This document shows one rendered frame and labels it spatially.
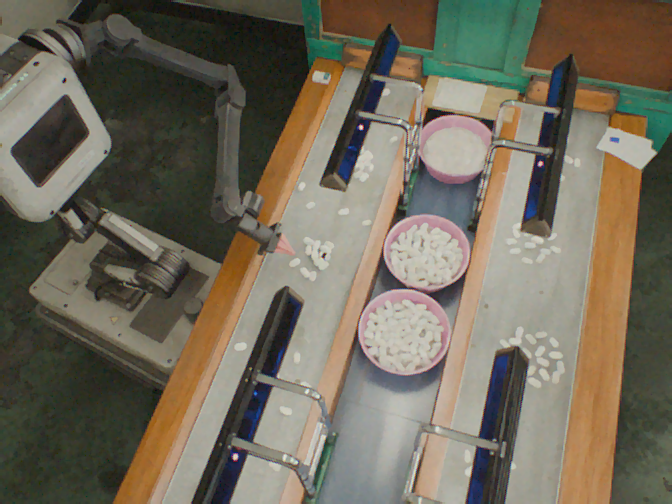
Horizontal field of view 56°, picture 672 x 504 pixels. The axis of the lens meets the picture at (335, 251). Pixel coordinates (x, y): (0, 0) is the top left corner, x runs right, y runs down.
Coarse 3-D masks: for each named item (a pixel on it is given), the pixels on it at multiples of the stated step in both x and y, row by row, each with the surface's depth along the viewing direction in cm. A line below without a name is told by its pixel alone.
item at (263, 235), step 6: (258, 222) 187; (276, 222) 190; (258, 228) 186; (264, 228) 187; (270, 228) 189; (276, 228) 189; (252, 234) 186; (258, 234) 186; (264, 234) 186; (270, 234) 187; (258, 240) 187; (264, 240) 187; (270, 240) 187; (264, 246) 188; (258, 252) 190
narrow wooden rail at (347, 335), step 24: (408, 120) 225; (384, 192) 210; (384, 216) 205; (384, 240) 201; (360, 264) 197; (360, 288) 192; (360, 312) 188; (336, 336) 185; (336, 360) 181; (336, 384) 178; (312, 408) 175; (312, 432) 171; (312, 456) 168; (288, 480) 165
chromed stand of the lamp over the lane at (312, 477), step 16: (272, 384) 142; (288, 384) 141; (320, 400) 142; (320, 416) 152; (224, 432) 138; (320, 432) 151; (336, 432) 176; (240, 448) 135; (256, 448) 135; (272, 448) 135; (320, 448) 161; (288, 464) 134; (304, 464) 141; (320, 464) 172; (304, 480) 146; (320, 480) 170
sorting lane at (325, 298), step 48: (336, 96) 236; (384, 96) 235; (384, 144) 223; (336, 192) 214; (288, 240) 205; (336, 240) 204; (336, 288) 196; (240, 336) 189; (192, 432) 175; (288, 432) 174; (192, 480) 169; (240, 480) 168
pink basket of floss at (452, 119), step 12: (444, 120) 225; (456, 120) 225; (480, 132) 223; (420, 144) 221; (420, 156) 216; (432, 168) 214; (480, 168) 212; (444, 180) 220; (456, 180) 217; (468, 180) 220
